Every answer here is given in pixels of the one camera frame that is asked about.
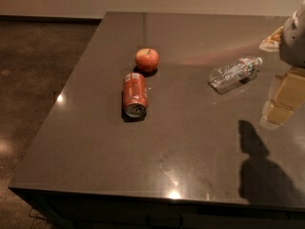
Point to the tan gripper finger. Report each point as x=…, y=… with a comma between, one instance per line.
x=272, y=42
x=286, y=95

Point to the red coke can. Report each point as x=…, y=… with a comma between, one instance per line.
x=135, y=99

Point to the clear plastic water bottle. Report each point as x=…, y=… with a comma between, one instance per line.
x=241, y=69

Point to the red apple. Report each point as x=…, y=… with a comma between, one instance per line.
x=147, y=60

